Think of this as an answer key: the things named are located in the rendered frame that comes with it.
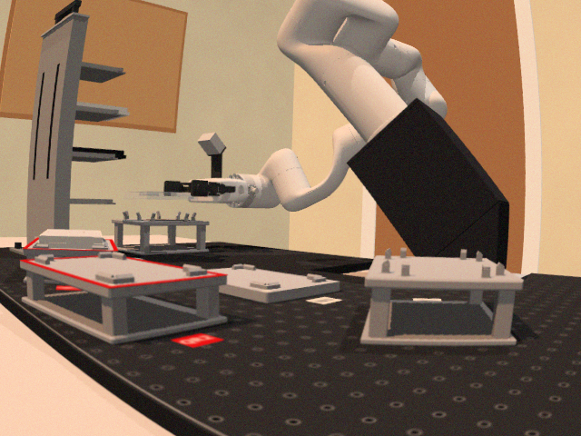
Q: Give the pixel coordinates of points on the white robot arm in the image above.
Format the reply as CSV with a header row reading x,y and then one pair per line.
x,y
346,76

